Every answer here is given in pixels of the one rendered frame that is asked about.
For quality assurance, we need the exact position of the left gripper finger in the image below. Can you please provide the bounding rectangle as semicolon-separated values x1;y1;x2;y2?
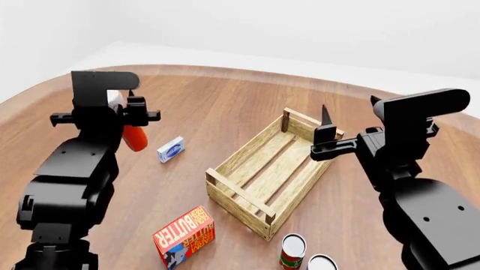
125;88;149;126

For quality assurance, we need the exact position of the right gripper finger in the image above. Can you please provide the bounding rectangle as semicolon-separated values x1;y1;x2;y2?
370;94;386;121
313;103;338;145

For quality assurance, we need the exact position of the red ketchup bottle white cap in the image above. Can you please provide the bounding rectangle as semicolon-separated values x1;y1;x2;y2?
106;88;149;153

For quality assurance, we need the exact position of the wooden slatted tray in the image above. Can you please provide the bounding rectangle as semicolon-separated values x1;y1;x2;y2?
205;106;346;242

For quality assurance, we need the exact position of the small blue white carton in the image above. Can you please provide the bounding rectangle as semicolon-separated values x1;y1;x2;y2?
156;135;187;164

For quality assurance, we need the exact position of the red labelled tin can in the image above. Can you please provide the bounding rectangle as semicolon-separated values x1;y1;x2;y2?
278;232;308;270

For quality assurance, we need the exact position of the red butter box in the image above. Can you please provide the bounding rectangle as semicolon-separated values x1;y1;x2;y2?
151;205;216;270

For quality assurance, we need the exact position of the blue labelled tin can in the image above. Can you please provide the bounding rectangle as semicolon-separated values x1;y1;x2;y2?
307;253;340;270

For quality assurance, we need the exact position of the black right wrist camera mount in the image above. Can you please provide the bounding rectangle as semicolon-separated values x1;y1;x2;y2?
372;88;471;134

